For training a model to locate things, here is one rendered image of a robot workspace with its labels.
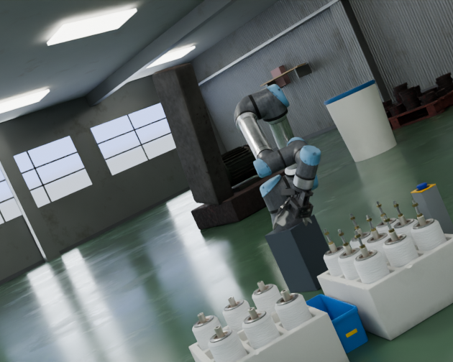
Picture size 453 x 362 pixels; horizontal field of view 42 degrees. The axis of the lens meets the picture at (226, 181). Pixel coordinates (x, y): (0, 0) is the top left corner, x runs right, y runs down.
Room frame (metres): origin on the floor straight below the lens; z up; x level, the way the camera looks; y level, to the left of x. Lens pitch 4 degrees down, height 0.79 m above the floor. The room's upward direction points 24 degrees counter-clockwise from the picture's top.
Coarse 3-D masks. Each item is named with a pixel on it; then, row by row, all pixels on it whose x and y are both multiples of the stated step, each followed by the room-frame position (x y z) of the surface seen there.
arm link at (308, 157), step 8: (304, 152) 2.13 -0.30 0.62; (312, 152) 2.12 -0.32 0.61; (320, 152) 2.14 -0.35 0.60; (296, 160) 2.18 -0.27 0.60; (304, 160) 2.13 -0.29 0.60; (312, 160) 2.12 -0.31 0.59; (296, 168) 2.18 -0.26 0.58; (304, 168) 2.14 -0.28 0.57; (312, 168) 2.14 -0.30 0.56; (304, 176) 2.15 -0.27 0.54; (312, 176) 2.16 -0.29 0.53
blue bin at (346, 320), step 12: (312, 300) 2.14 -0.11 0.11; (324, 300) 2.12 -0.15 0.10; (336, 300) 2.01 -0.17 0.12; (336, 312) 2.05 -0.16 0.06; (348, 312) 1.85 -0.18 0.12; (336, 324) 1.84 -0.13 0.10; (348, 324) 1.85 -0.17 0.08; (360, 324) 1.86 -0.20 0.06; (348, 336) 1.85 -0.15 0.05; (360, 336) 1.86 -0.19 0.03; (348, 348) 1.85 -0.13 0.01
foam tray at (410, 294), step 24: (408, 264) 1.85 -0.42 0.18; (432, 264) 1.86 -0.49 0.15; (336, 288) 2.04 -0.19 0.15; (360, 288) 1.84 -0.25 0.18; (384, 288) 1.81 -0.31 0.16; (408, 288) 1.83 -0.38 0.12; (432, 288) 1.85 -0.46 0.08; (360, 312) 1.92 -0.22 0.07; (384, 312) 1.80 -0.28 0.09; (408, 312) 1.82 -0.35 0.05; (432, 312) 1.84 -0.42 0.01; (384, 336) 1.83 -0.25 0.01
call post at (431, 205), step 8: (416, 192) 2.17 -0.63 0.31; (424, 192) 2.14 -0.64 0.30; (432, 192) 2.15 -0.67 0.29; (416, 200) 2.19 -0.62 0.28; (424, 200) 2.14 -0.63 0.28; (432, 200) 2.15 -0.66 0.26; (440, 200) 2.15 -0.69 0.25; (424, 208) 2.16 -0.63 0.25; (432, 208) 2.14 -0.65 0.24; (440, 208) 2.15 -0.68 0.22; (424, 216) 2.18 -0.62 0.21; (432, 216) 2.14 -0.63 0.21; (440, 216) 2.15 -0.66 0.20; (448, 216) 2.16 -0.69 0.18; (440, 224) 2.14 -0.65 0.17; (448, 224) 2.15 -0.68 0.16; (448, 232) 2.15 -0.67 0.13
